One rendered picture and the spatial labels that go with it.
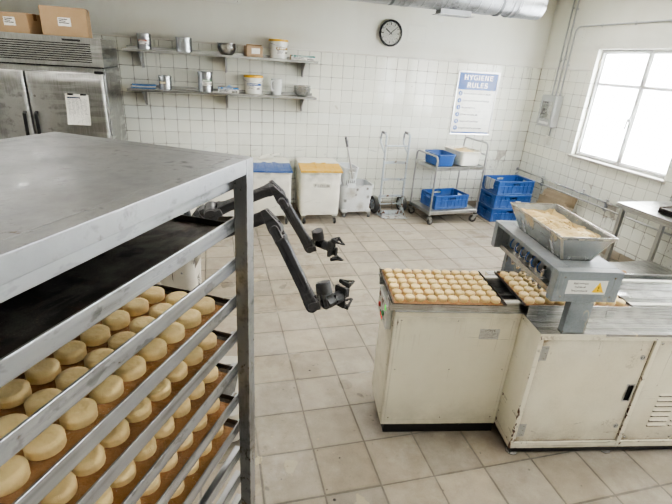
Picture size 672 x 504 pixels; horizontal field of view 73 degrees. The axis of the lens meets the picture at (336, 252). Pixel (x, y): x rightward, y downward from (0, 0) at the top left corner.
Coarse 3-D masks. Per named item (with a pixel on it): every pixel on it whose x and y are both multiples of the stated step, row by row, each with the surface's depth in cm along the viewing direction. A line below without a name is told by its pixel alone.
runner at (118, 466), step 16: (224, 352) 98; (208, 368) 92; (192, 384) 87; (176, 400) 82; (160, 416) 78; (144, 432) 74; (128, 448) 70; (112, 464) 67; (128, 464) 71; (112, 480) 68; (96, 496) 65
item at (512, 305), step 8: (392, 304) 231; (400, 304) 231; (408, 304) 232; (512, 304) 237; (520, 304) 237; (632, 304) 243; (640, 304) 244; (648, 304) 244; (656, 304) 245; (664, 304) 246
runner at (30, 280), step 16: (208, 192) 81; (224, 192) 86; (176, 208) 72; (192, 208) 77; (144, 224) 65; (160, 224) 69; (112, 240) 59; (128, 240) 62; (80, 256) 55; (32, 272) 49; (48, 272) 51; (0, 288) 45; (16, 288) 47
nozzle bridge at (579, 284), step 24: (504, 240) 274; (528, 240) 243; (504, 264) 283; (528, 264) 247; (552, 264) 215; (576, 264) 216; (600, 264) 218; (552, 288) 212; (576, 288) 212; (600, 288) 213; (576, 312) 218
